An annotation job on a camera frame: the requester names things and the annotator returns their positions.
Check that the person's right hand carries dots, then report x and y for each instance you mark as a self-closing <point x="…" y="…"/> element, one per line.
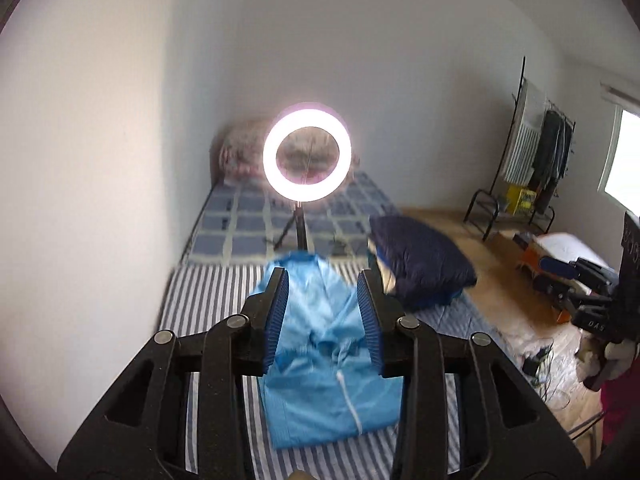
<point x="622" y="355"/>

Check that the person's right forearm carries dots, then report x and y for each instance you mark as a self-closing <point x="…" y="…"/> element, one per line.
<point x="620" y="410"/>

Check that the orange box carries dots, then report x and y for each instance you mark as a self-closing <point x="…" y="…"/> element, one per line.
<point x="532" y="260"/>

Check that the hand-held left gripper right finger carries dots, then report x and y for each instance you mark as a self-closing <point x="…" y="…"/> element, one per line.
<point x="370" y="320"/>

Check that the light blue coat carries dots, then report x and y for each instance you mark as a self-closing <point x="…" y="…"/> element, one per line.
<point x="320" y="395"/>

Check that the folded floral quilts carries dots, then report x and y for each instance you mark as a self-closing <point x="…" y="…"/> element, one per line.
<point x="240" y="155"/>

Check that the hanging dark clothes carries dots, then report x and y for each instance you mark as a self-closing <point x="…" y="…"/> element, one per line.
<point x="547" y="155"/>

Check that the clear bubble wrap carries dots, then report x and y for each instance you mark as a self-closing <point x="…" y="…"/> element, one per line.
<point x="565" y="350"/>

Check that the striped blanket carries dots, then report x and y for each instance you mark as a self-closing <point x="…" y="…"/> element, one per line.
<point x="210" y="290"/>

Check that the window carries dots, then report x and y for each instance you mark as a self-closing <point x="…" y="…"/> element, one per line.
<point x="627" y="160"/>

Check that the black tripod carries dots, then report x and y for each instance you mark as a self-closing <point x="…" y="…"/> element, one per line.
<point x="301" y="230"/>

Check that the small dark box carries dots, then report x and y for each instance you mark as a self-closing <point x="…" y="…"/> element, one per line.
<point x="525" y="241"/>

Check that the white cloth cover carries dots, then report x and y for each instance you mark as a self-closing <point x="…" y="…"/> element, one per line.
<point x="565" y="245"/>

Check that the black clothes rack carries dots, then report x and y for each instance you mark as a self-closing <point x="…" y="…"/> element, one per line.
<point x="523" y="67"/>

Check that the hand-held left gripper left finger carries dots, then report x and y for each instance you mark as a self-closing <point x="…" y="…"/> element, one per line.
<point x="277" y="320"/>

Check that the stack of dark folded clothes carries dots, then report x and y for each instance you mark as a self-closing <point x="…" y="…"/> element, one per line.
<point x="420" y="255"/>

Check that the blue checked blanket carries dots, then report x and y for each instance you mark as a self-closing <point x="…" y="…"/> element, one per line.
<point x="235" y="230"/>

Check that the yellow crate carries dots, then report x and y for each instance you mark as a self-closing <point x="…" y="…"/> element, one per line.
<point x="522" y="200"/>

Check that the cardboard box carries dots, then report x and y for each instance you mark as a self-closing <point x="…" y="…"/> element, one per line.
<point x="505" y="242"/>

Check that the hanging striped cloth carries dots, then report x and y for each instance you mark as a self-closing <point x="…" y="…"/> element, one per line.
<point x="522" y="150"/>

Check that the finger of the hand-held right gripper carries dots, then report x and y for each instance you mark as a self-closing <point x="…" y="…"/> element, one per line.
<point x="597" y="275"/>
<point x="557" y="267"/>

